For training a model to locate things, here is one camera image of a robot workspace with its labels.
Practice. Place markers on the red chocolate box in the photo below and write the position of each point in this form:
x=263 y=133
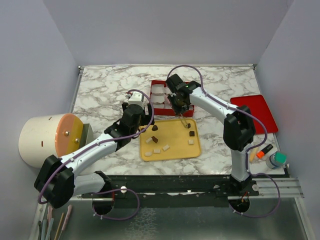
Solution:
x=159 y=93

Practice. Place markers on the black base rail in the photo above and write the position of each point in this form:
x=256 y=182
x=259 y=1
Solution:
x=172 y=191

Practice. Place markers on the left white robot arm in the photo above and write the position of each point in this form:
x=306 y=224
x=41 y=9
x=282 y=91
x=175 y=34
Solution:
x=59 y=177

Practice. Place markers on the brown bar chocolate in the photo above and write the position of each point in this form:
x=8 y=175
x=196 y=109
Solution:
x=154 y=139

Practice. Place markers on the orange highlighter marker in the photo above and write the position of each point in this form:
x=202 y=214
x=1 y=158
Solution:
x=264 y=151

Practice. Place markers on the grey sticks on floor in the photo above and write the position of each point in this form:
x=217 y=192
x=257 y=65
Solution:
x=45 y=226

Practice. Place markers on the white cylinder with orange disc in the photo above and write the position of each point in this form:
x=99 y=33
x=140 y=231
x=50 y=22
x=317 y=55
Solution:
x=58 y=135

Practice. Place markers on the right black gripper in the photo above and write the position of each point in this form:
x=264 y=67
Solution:
x=177 y=110

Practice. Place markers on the white chocolate right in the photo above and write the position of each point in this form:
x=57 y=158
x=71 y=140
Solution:
x=191 y=142

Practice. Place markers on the yellow tray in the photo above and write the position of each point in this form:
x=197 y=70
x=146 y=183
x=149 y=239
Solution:
x=170 y=132

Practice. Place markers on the white round chocolate bottom-left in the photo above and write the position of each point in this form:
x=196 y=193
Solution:
x=148 y=154

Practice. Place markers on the red box lid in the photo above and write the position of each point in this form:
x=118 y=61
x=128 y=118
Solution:
x=259 y=109

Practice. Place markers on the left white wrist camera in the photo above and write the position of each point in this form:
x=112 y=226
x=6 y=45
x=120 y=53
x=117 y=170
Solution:
x=136 y=98

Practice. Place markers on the dark heart chocolate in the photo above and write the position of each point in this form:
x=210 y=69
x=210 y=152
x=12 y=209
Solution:
x=155 y=128

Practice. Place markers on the pink silicone tongs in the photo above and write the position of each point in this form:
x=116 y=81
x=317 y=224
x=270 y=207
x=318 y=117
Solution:
x=180 y=116

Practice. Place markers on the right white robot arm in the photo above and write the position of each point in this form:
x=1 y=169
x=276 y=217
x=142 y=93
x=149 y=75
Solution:
x=238 y=126

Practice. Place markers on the white chocolate left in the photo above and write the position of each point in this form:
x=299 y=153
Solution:
x=148 y=140

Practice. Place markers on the wooden stick on floor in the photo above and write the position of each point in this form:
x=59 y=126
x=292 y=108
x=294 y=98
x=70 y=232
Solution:
x=59 y=226

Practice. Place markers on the white chocolate bottom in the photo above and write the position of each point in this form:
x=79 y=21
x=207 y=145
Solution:
x=156 y=151

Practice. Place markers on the dark square chocolate right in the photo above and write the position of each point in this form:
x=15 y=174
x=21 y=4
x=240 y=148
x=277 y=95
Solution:
x=192 y=133

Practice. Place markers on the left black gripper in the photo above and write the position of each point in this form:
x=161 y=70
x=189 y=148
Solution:
x=146 y=118

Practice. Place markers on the white chocolate centre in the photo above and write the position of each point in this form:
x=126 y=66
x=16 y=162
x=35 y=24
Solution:
x=166 y=147

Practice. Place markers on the yellow stick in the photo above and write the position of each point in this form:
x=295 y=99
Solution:
x=253 y=154

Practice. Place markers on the pink stick on floor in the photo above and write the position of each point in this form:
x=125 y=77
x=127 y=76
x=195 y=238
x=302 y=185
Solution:
x=67 y=216

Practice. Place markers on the bottle with green cap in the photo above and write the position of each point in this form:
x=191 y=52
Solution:
x=276 y=160

